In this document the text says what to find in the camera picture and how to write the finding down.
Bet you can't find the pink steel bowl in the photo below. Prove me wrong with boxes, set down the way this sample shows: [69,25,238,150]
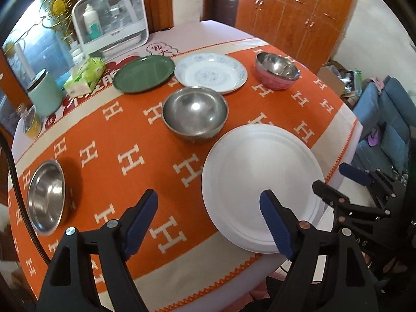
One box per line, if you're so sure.
[253,52,301,90]

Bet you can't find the blue sofa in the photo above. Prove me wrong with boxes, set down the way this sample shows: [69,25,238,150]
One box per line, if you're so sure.
[353,76,416,183]

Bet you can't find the wooden glass partition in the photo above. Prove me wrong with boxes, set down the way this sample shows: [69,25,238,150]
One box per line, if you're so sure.
[0,0,176,131]

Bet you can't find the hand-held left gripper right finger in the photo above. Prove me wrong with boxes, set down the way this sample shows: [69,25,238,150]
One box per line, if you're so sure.
[259,189,379,312]

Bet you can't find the white sterilizer cabinet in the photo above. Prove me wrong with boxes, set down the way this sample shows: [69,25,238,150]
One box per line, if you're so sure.
[71,0,150,60]

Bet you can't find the white patterned plate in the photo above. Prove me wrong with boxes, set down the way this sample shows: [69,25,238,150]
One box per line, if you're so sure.
[174,53,248,95]

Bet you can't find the white teal bottle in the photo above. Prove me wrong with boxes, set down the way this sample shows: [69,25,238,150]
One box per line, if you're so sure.
[83,4,100,38]

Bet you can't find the large white plate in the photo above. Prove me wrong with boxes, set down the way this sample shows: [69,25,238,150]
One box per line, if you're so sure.
[201,124,326,254]

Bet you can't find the green tissue pack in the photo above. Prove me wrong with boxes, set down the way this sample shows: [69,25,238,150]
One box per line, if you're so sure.
[63,57,106,97]

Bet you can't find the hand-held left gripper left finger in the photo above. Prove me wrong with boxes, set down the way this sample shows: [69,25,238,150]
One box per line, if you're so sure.
[37,189,159,312]

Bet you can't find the glass jar yellow contents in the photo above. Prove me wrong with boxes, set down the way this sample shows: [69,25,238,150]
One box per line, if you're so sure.
[20,104,43,138]

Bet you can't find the cardboard box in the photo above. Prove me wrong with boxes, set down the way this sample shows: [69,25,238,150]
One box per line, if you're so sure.
[317,60,347,98]

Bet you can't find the orange wooden cabinet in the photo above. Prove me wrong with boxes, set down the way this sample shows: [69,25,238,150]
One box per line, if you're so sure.
[234,0,360,75]

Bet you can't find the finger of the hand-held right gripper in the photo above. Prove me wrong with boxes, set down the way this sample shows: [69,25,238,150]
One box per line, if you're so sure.
[312,180,391,222]
[339,163,397,199]

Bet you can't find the black braided cable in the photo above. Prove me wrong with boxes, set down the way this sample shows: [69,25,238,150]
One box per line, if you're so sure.
[0,130,49,267]

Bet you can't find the round steel bowl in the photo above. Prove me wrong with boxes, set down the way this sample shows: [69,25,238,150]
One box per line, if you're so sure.
[162,86,229,145]

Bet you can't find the green plate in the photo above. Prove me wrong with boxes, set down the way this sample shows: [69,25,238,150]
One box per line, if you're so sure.
[113,55,176,94]

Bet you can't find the wide steel bowl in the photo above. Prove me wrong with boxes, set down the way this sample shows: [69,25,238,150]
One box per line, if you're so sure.
[27,159,70,236]

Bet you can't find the mint green canister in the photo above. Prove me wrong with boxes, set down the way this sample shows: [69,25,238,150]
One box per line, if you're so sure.
[27,70,65,117]

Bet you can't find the golden metal ornament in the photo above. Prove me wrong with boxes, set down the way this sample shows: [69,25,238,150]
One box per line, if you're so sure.
[32,0,85,44]

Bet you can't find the orange patterned blanket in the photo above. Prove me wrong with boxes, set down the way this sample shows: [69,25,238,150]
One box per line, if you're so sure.
[7,44,358,300]

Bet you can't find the dark wooden door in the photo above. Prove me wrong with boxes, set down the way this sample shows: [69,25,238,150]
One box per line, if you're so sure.
[216,0,243,28]

